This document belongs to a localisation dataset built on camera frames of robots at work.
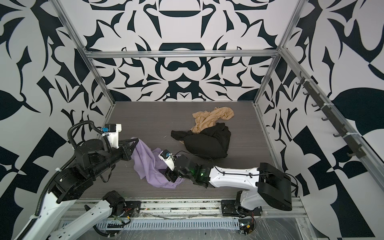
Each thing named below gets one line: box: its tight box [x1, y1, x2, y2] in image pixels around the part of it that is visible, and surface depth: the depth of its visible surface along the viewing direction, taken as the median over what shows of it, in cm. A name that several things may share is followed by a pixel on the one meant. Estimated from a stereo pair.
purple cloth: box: [131, 139, 185, 189], surface depth 77 cm
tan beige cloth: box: [189, 107, 235, 134], surface depth 110 cm
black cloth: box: [171, 122, 231, 159], surface depth 96 cm
